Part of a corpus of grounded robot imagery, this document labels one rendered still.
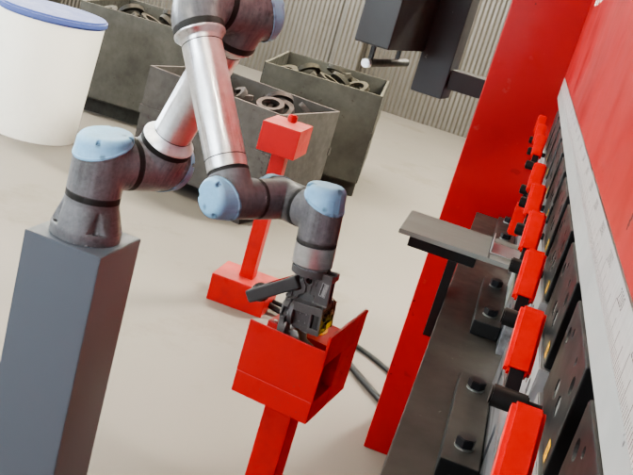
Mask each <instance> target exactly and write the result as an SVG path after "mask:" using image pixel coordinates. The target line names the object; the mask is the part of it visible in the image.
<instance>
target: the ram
mask: <svg viewBox="0 0 633 475"><path fill-rule="evenodd" d="M595 2H596V0H592V4H591V6H590V9H589V12H588V15H587V18H586V20H585V23H584V25H583V28H582V30H581V33H580V36H579V39H578V41H577V44H576V49H575V51H574V53H573V56H572V59H571V62H570V64H569V67H568V70H567V73H566V76H565V82H566V85H567V88H568V91H569V94H570V98H571V101H572V105H573V108H574V112H575V114H576V120H577V123H578V127H579V130H580V134H581V137H582V139H583V143H584V146H585V150H586V153H587V157H588V159H589V163H590V166H591V169H592V175H593V179H594V182H595V185H596V188H597V191H598V195H599V198H600V202H601V205H602V208H603V211H604V215H605V218H606V221H607V225H608V228H609V233H610V237H611V240H612V244H613V247H614V250H615V253H616V256H617V260H618V263H619V267H620V270H621V273H622V276H623V279H624V283H625V289H626V292H627V296H628V299H629V301H630V305H631V308H632V312H633V0H602V2H601V4H599V3H598V1H597V3H598V5H597V3H596V5H597V6H595V5H594V4H595ZM558 105H559V113H560V127H561V135H562V143H563V151H564V158H565V166H566V173H567V181H568V189H569V197H570V205H571V212H572V220H573V227H574V235H575V243H576V258H577V265H578V273H579V281H580V288H581V296H582V303H583V311H584V320H585V327H586V335H587V342H588V350H589V357H590V365H591V373H592V388H593V395H594V403H595V411H596V418H597V426H598V433H599V442H600V450H601V457H602V465H603V472H604V475H633V472H632V467H631V462H630V457H629V452H628V446H627V442H626V437H625V427H624V423H623V417H622V412H621V407H620V402H619V397H618V392H617V386H616V382H615V377H614V371H613V366H612V362H611V356H610V351H609V342H608V337H607V332H606V326H605V322H604V317H603V311H602V306H601V302H600V296H599V291H598V286H597V281H596V276H595V271H594V265H593V261H592V251H591V246H590V242H589V236H588V231H587V226H586V221H585V216H584V211H583V205H582V201H581V196H580V191H579V185H578V181H577V176H576V166H575V161H574V156H573V151H572V146H571V141H570V136H569V131H568V125H567V121H566V116H565V110H564V105H563V101H562V95H561V90H560V93H559V96H558Z"/></svg>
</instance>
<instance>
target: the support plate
mask: <svg viewBox="0 0 633 475"><path fill-rule="evenodd" d="M398 232H399V233H401V234H404V235H406V236H409V237H412V238H417V239H420V240H423V241H426V242H428V243H431V244H434V245H437V246H440V247H443V248H445V249H448V250H450V251H453V252H456V253H459V254H464V255H467V256H470V257H473V258H476V259H478V260H480V261H483V262H486V263H489V264H492V265H495V266H498V267H500V268H503V269H506V270H507V269H508V268H509V265H510V263H511V260H510V259H508V258H505V257H502V256H499V255H496V254H495V255H493V254H492V253H491V254H490V258H487V257H488V253H489V250H490V246H491V242H492V238H493V237H490V236H487V235H484V234H482V233H479V232H476V231H473V230H470V229H467V228H464V227H461V226H459V225H456V224H453V223H450V222H448V221H443V220H440V219H437V218H434V217H432V216H429V215H426V214H423V213H420V212H417V211H414V210H412V212H411V213H410V214H409V216H408V217H407V219H406V220H405V221H404V223H403V224H402V225H401V226H400V227H399V230H398ZM495 243H497V244H500V245H503V246H506V247H509V248H512V249H514V250H517V251H520V250H518V247H519V246H518V245H515V244H512V243H509V242H507V241H504V240H501V239H498V238H496V239H495Z"/></svg>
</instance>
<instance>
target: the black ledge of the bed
mask: <svg viewBox="0 0 633 475"><path fill-rule="evenodd" d="M497 221H498V219H497V218H494V217H491V216H488V215H485V214H482V213H479V212H477V213H476V216H475V218H474V220H473V223H472V226H471V229H470V230H473V231H476V232H479V233H482V234H484V235H487V236H490V237H493V236H494V232H495V226H496V223H497ZM484 277H487V278H490V279H492V278H498V279H500V280H502V282H503V283H504V284H508V282H509V281H510V278H511V274H508V270H506V269H503V268H500V267H498V266H495V265H492V264H489V263H486V262H483V261H480V260H478V259H477V260H476V263H475V266H474V268H470V267H467V266H465V265H462V264H460V263H458V265H457V267H456V269H455V272H454V274H453V277H452V280H451V282H450V285H449V288H448V291H447V293H446V297H445V299H444V302H443V305H442V308H441V310H440V313H439V316H438V318H437V321H436V323H435V325H434V328H433V331H432V334H431V336H430V341H429V343H428V346H427V349H426V351H425V353H424V356H423V359H422V361H421V364H420V367H419V370H418V372H417V374H416V377H415V379H414V384H413V386H412V389H411V392H410V395H409V397H408V400H407V402H406V404H405V407H404V410H403V413H402V415H401V418H400V421H399V423H398V427H397V429H396V432H395V435H394V438H393V440H392V443H391V446H390V448H389V451H388V453H387V456H386V458H385V461H384V464H383V466H382V469H381V473H380V475H434V470H435V466H436V462H437V458H438V454H439V450H440V447H441V443H442V439H443V435H444V431H445V427H446V421H447V417H448V413H449V409H450V405H451V402H452V398H453V394H454V390H455V386H456V383H457V382H458V379H459V376H460V373H461V372H464V373H467V374H469V375H472V376H477V377H479V378H481V379H483V380H485V381H488V382H490V383H493V380H494V377H495V374H496V371H497V369H498V366H499V363H500V361H501V358H502V356H500V355H498V354H495V349H496V343H497V341H496V342H494V341H492V340H489V339H487V338H484V337H481V336H476V335H474V334H471V333H469V331H470V327H471V323H472V319H473V316H474V312H475V308H476V304H477V300H478V296H479V290H480V287H481V284H482V281H483V278H484Z"/></svg>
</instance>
